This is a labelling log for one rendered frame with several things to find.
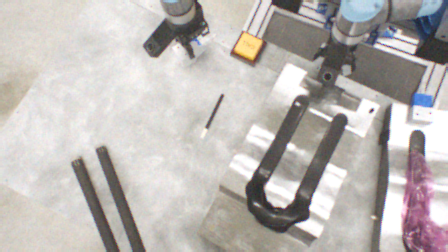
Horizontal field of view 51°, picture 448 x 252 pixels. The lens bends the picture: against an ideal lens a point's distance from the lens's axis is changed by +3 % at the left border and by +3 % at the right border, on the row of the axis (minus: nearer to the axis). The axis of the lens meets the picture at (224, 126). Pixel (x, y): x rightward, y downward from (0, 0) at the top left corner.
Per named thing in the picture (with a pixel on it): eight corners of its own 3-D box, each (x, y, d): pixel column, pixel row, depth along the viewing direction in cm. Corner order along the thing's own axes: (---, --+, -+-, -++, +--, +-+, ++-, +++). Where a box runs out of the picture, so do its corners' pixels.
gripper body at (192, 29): (210, 35, 120) (206, 12, 108) (183, 52, 119) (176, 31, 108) (195, 13, 122) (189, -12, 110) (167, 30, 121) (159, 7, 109)
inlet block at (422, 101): (410, 78, 125) (417, 70, 119) (430, 80, 124) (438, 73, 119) (405, 124, 121) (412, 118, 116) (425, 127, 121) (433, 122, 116)
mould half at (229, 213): (284, 74, 130) (288, 55, 117) (370, 115, 125) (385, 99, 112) (198, 233, 120) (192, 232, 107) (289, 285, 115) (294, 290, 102)
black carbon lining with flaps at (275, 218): (296, 93, 121) (300, 81, 112) (353, 120, 118) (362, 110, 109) (234, 211, 114) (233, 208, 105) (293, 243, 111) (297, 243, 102)
